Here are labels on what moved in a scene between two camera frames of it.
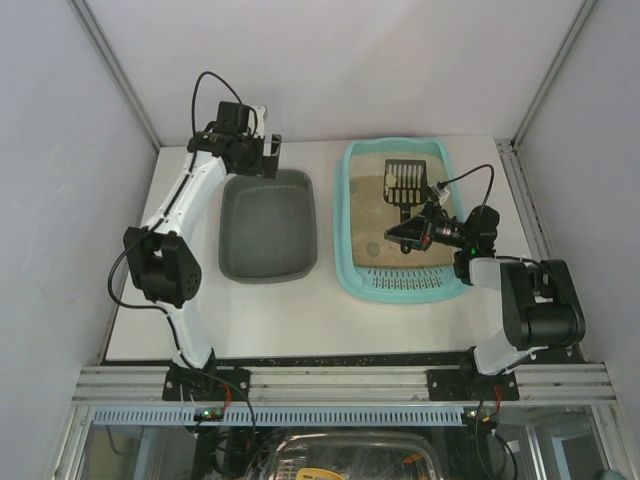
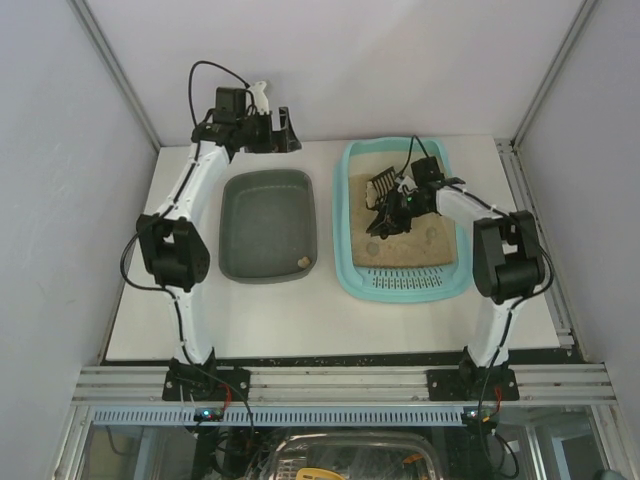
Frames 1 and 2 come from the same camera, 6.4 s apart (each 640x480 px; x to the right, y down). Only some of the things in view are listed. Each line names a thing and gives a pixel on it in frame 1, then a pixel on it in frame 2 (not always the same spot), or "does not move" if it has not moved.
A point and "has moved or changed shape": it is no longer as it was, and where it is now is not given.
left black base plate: [213, 383] does not move
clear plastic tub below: [358, 456] does not move
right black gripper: [426, 232] to [396, 209]
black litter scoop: [405, 184] has moved or changed shape
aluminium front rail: [589, 383] does not move
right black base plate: [465, 385] does not move
